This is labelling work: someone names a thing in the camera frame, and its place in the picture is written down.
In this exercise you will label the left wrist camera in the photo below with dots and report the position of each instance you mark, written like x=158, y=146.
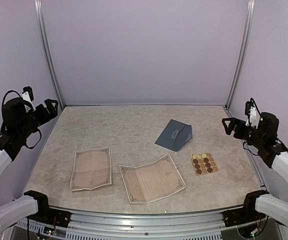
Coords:
x=27, y=96

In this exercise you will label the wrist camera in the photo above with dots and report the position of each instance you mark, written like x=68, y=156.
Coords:
x=251, y=113
x=27, y=96

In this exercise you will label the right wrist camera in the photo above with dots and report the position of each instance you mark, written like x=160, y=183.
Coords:
x=251, y=113

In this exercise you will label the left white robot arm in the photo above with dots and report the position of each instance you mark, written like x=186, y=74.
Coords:
x=20, y=119

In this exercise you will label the aluminium frame post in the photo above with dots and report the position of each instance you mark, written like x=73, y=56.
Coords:
x=242, y=53
x=47, y=52

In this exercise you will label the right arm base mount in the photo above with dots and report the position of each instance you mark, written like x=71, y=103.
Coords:
x=239, y=216

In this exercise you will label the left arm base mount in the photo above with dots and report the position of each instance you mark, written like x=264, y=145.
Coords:
x=52, y=217

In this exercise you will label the blue paper envelope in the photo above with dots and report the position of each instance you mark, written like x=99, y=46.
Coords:
x=175, y=135

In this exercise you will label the beige letter left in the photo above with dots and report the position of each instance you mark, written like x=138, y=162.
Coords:
x=92, y=169

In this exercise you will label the front aluminium rail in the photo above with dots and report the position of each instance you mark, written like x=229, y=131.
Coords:
x=86, y=225

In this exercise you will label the brown sticker sheet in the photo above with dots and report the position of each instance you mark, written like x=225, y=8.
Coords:
x=204, y=163

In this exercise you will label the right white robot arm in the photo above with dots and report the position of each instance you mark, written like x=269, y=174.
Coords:
x=273, y=153

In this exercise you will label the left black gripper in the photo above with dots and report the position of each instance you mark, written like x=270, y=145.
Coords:
x=52, y=112

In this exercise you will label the beige letter with border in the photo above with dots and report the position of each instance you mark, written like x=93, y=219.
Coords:
x=153, y=181

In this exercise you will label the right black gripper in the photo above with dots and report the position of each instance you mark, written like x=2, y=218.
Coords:
x=240, y=124

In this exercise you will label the right aluminium frame post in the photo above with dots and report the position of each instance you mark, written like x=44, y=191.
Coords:
x=242, y=53

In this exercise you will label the left aluminium frame post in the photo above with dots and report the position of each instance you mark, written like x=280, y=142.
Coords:
x=47, y=52

